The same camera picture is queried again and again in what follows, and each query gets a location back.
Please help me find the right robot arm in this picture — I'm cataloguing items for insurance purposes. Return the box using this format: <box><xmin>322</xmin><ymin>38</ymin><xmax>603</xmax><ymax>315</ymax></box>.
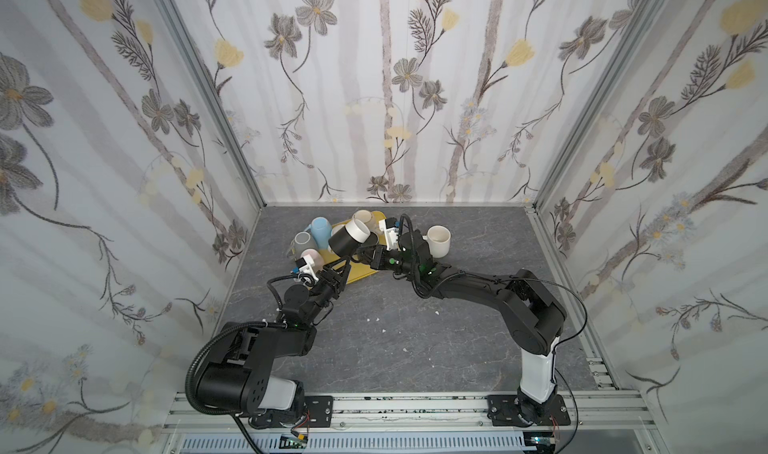
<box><xmin>356</xmin><ymin>236</ymin><xmax>567</xmax><ymax>426</ymax></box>

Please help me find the white speckled mug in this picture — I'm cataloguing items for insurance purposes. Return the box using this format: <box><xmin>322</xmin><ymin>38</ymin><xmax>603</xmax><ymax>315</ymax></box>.
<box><xmin>423</xmin><ymin>225</ymin><xmax>452</xmax><ymax>259</ymax></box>

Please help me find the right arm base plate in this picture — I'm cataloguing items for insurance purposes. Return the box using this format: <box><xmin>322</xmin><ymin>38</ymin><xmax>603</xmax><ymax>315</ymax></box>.
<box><xmin>486</xmin><ymin>394</ymin><xmax>572</xmax><ymax>428</ymax></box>

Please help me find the grey mug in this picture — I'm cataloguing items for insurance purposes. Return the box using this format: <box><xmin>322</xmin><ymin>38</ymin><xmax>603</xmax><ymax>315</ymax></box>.
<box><xmin>286</xmin><ymin>231</ymin><xmax>317</xmax><ymax>260</ymax></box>

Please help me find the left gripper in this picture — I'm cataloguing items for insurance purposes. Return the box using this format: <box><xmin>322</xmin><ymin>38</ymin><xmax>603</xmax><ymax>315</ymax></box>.
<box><xmin>301</xmin><ymin>257</ymin><xmax>348</xmax><ymax>328</ymax></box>

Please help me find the aluminium mounting rail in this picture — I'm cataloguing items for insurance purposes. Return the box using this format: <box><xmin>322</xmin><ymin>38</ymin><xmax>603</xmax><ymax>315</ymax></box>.
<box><xmin>160</xmin><ymin>391</ymin><xmax>655</xmax><ymax>435</ymax></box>

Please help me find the black and white mug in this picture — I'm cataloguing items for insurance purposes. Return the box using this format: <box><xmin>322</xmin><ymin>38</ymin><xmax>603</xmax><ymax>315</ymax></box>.
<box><xmin>329</xmin><ymin>219</ymin><xmax>371</xmax><ymax>258</ymax></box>

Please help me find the yellow tray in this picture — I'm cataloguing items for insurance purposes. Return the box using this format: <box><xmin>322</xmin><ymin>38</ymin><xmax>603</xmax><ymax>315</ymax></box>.
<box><xmin>319</xmin><ymin>211</ymin><xmax>386</xmax><ymax>284</ymax></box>

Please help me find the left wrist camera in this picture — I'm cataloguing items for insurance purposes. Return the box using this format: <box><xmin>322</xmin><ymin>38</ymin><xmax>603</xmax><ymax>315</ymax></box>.
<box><xmin>293</xmin><ymin>254</ymin><xmax>319</xmax><ymax>287</ymax></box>

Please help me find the beige mug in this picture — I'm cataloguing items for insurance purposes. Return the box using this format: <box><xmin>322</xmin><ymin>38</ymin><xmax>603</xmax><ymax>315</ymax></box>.
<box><xmin>352</xmin><ymin>210</ymin><xmax>379</xmax><ymax>234</ymax></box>

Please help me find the light blue mug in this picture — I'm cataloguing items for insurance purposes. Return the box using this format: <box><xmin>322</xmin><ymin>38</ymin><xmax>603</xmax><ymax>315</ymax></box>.
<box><xmin>307</xmin><ymin>217</ymin><xmax>332</xmax><ymax>250</ymax></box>

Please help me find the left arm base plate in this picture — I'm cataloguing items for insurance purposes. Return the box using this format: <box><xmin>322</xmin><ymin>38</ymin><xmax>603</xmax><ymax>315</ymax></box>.
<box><xmin>248</xmin><ymin>395</ymin><xmax>334</xmax><ymax>429</ymax></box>

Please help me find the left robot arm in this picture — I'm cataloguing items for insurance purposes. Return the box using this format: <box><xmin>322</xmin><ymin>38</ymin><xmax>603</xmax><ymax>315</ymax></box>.
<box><xmin>184</xmin><ymin>257</ymin><xmax>352</xmax><ymax>423</ymax></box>

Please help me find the pink mug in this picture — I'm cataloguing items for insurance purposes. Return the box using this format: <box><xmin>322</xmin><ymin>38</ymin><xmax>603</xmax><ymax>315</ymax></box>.
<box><xmin>301</xmin><ymin>249</ymin><xmax>325</xmax><ymax>271</ymax></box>

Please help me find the white slotted cable duct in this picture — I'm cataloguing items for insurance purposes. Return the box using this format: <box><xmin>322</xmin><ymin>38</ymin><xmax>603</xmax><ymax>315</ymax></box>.
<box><xmin>178</xmin><ymin>433</ymin><xmax>536</xmax><ymax>454</ymax></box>

